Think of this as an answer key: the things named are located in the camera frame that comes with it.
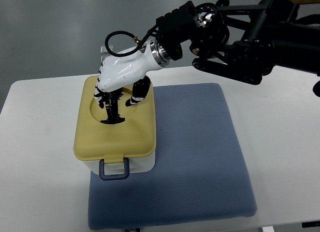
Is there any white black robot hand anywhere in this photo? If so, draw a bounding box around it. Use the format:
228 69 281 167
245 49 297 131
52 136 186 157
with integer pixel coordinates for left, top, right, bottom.
94 39 161 108

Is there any white storage box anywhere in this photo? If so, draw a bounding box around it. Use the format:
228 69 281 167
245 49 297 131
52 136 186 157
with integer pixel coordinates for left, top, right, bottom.
83 151 156 175

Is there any yellow box lid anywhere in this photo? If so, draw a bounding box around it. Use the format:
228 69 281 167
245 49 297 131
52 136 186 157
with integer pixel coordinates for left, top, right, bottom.
73 76 156 180

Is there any blue padded mat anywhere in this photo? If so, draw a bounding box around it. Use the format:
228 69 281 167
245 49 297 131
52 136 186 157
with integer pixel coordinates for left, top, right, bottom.
88 83 257 230

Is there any black table label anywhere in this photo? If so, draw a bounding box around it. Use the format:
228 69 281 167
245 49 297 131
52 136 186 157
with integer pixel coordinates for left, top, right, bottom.
301 220 320 228

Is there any black looped cable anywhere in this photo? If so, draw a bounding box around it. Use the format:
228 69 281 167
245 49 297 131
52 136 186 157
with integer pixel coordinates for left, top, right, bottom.
104 31 148 58

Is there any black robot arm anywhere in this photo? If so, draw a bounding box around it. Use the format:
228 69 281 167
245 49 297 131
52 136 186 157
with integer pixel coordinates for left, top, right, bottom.
151 0 320 85

